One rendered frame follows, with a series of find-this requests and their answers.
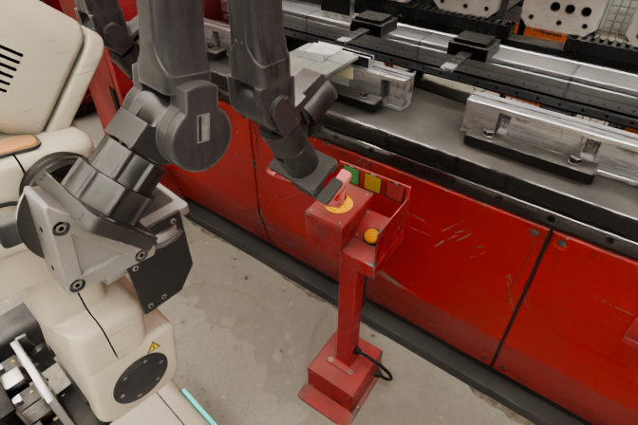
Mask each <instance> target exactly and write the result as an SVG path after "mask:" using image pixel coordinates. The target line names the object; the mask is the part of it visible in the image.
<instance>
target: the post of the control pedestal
mask: <svg viewBox="0 0 638 425"><path fill-rule="evenodd" d="M364 282H365V275H364V274H363V273H361V272H359V271H357V270H355V269H353V268H350V267H348V266H346V265H344V264H342V263H341V262H340V283H339V304H338V326H337V348H336V359H337V360H339V361H341V362H343V363H344V364H346V365H347V366H350V365H351V364H352V362H353V361H354V360H355V358H356V357H357V355H356V354H353V353H352V352H353V349H354V347H355V346H356V345H358V342H359V332H360V322H361V312H362V302H363V292H364Z"/></svg>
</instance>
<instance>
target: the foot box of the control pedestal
mask: <svg viewBox="0 0 638 425"><path fill-rule="evenodd" d="M336 346H337V330H336V331H335V332H334V334H333V335H332V336H331V338H330V339H329V340H328V342H327V343H326V345H325V346H324V347H323V349H322V350H321V351H320V353H319V354H318V355H317V357H316V358H315V359H314V361H313V362H312V363H311V365H310V366H309V368H308V372H309V378H308V380H307V381H306V383H305V384H304V385H303V387H302V388H301V389H300V391H299V392H298V394H297V396H298V398H300V399H301V400H303V401H304V402H306V403H307V404H308V405H309V406H310V407H312V408H313V409H315V410H316V411H317V412H319V413H320V414H322V415H323V416H325V417H327V418H328V419H329V420H331V421H332V422H334V423H335V424H337V425H350V424H351V422H352V421H353V419H354V417H356V415H357V413H358V412H359V410H360V409H361V407H362V405H363V404H364V402H365V400H366V398H367V396H368V395H369V393H370V391H371V390H372V388H373V386H374V385H375V383H376V381H377V380H378V378H377V377H376V378H375V377H374V373H375V371H376V370H377V369H379V370H380V371H381V372H382V373H383V369H382V368H381V367H380V366H378V365H377V364H375V363H374V362H372V361H371V360H369V359H367V358H366V357H364V359H363V360H362V362H361V363H360V365H359V366H358V368H357V369H356V371H355V372H354V374H353V376H352V377H351V376H349V375H348V374H346V373H345V372H343V371H341V370H340V369H338V368H337V367H335V366H334V365H332V364H330V363H329V362H327V359H328V357H329V356H330V354H331V353H332V352H333V350H334V349H335V347H336ZM358 346H359V348H361V349H362V351H364V352H366V353H367V354H368V355H369V356H370V357H371V358H373V359H374V360H376V361H377V362H379V363H381V359H382V354H383V350H381V349H380V348H378V347H376V346H374V345H373V344H371V343H369V342H367V341H365V340H363V339H362V338H360V337H359V342H358Z"/></svg>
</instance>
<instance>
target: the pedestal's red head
mask: <svg viewBox="0 0 638 425"><path fill-rule="evenodd" d="M343 164H344V165H346V166H347V165H350V166H353V167H356V170H358V171H361V173H360V186H357V185H354V184H352V183H348V185H347V189H346V195H347V196H348V197H349V198H350V199H351V200H352V202H353V206H352V208H351V209H350V210H349V211H348V212H343V213H335V212H330V211H328V210H327V209H326V208H325V206H324V205H323V204H321V203H319V202H318V201H317V200H316V201H315V202H314V203H313V204H312V205H311V206H310V207H309V208H308V209H307V210H306V245H307V246H308V247H310V248H312V249H315V250H317V251H319V252H321V253H323V254H325V255H326V256H328V257H330V258H332V259H334V260H336V261H338V262H341V263H342V264H344V265H346V266H348V267H350V268H353V269H355V270H357V271H359V272H361V273H363V274H364V275H366V276H368V277H370V278H372V279H374V278H375V276H376V275H377V274H378V272H379V271H380V270H381V268H382V267H383V266H384V264H385V263H386V261H387V260H388V259H389V257H390V256H391V255H392V253H393V252H394V251H395V249H396V248H397V247H398V246H399V245H400V244H401V243H402V241H403V232H404V225H405V219H406V214H407V208H408V201H409V198H410V196H409V195H410V191H411V187H410V186H407V185H404V184H402V183H400V182H397V181H395V180H392V179H390V178H387V177H384V176H380V175H377V174H375V173H372V172H370V171H368V170H365V169H363V168H360V167H357V166H355V165H352V164H349V163H347V162H344V161H342V160H340V168H339V173H340V171H341V170H342V169H343ZM365 173H366V174H368V173H371V174H374V175H376V176H378V178H380V179H382V180H383V182H382V190H381V194H378V195H380V196H382V197H384V198H387V197H385V185H386V182H387V181H388V182H390V183H391V181H393V182H396V183H398V184H401V187H403V188H405V193H404V199H403V204H402V203H400V202H397V201H395V200H392V199H390V198H387V199H389V200H392V201H394V202H397V203H399V204H402V206H401V207H400V208H399V209H398V210H397V211H396V212H395V213H394V214H393V216H392V217H391V218H388V217H385V216H383V215H380V214H378V213H376V212H373V211H372V210H373V199H374V194H376V193H373V192H372V191H369V190H367V189H364V188H363V187H364V174H365ZM368 228H377V229H379V230H380V231H379V233H378V234H377V242H376V246H370V245H369V244H367V243H365V242H364V239H363V234H364V232H365V230H367V229H368Z"/></svg>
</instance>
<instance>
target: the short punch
mask: <svg viewBox="0 0 638 425"><path fill-rule="evenodd" d="M321 10H322V11H323V17H325V18H329V19H333V20H338V21H342V22H346V23H351V22H352V16H353V14H354V0H321Z"/></svg>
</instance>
